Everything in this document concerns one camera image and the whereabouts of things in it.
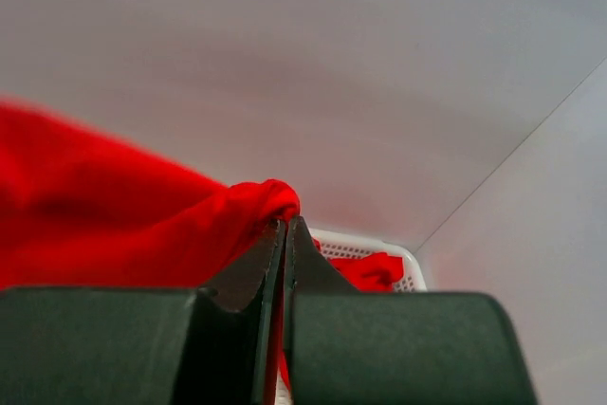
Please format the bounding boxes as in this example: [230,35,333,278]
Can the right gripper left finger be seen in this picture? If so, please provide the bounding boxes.
[1,221,285,404]

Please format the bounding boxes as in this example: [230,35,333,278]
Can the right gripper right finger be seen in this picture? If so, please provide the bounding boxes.
[284,217,537,404]

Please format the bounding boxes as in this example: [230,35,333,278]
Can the red t shirt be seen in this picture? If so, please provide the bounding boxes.
[1,104,300,287]

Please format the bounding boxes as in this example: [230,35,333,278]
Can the white plastic basket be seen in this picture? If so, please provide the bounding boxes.
[274,223,427,404]

